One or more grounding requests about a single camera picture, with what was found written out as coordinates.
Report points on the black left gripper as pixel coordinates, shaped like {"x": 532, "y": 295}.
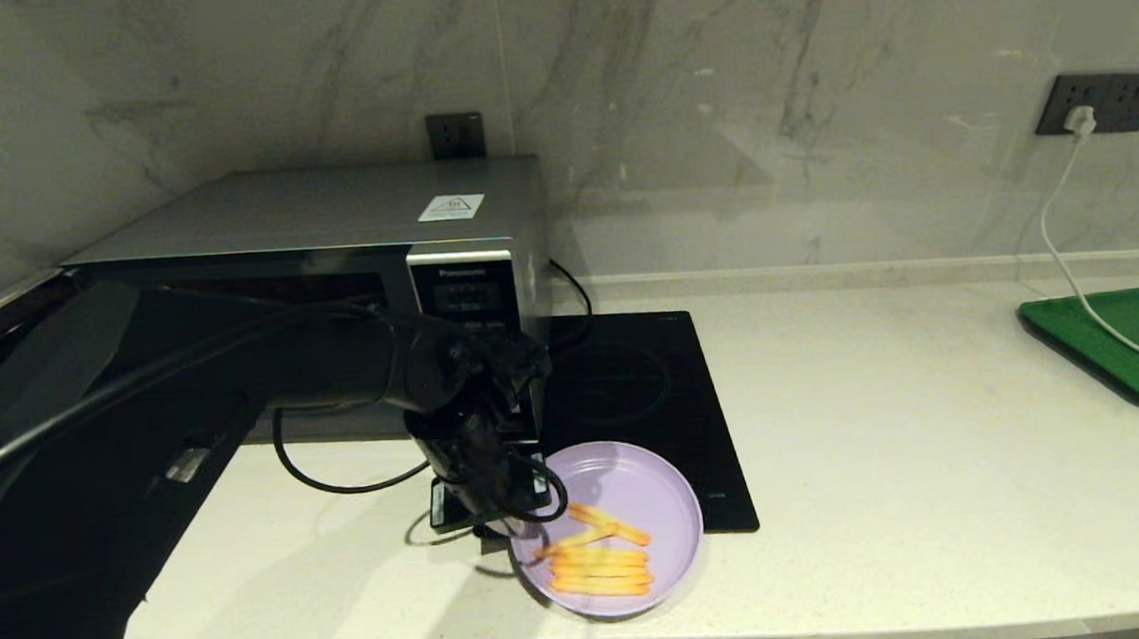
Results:
{"x": 499, "y": 455}

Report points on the lilac round plate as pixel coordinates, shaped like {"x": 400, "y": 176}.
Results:
{"x": 631, "y": 476}

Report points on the dark glass microwave door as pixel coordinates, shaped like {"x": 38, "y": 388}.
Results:
{"x": 95, "y": 563}

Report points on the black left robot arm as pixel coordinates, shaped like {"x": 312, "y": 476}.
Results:
{"x": 352, "y": 365}

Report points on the black induction cooktop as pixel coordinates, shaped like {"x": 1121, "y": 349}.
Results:
{"x": 634, "y": 385}

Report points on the white power plug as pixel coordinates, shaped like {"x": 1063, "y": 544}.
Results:
{"x": 1079, "y": 121}

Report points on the small black wall socket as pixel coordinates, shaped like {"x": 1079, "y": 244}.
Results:
{"x": 456, "y": 135}

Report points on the wide black wall socket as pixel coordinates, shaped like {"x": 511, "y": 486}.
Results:
{"x": 1126, "y": 100}

